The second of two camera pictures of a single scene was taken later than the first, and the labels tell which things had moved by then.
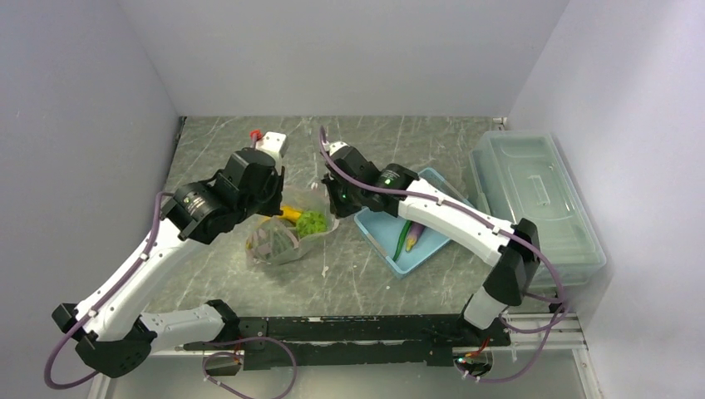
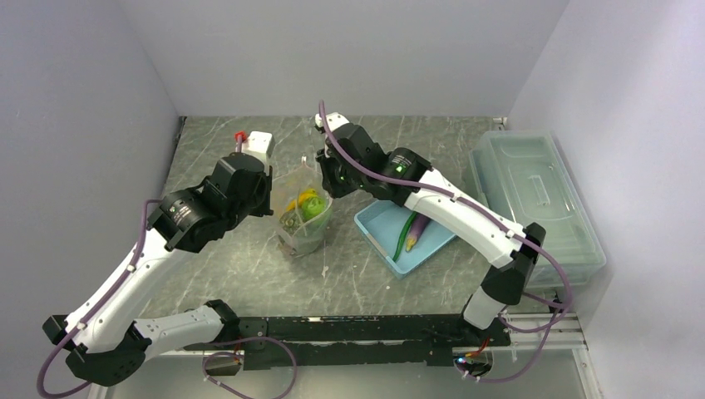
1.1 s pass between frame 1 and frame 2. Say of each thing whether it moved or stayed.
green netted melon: moved
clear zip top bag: moved
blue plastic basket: stayed
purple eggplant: stayed
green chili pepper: stayed
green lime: moved
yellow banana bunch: moved
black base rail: stayed
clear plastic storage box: stayed
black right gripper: moved
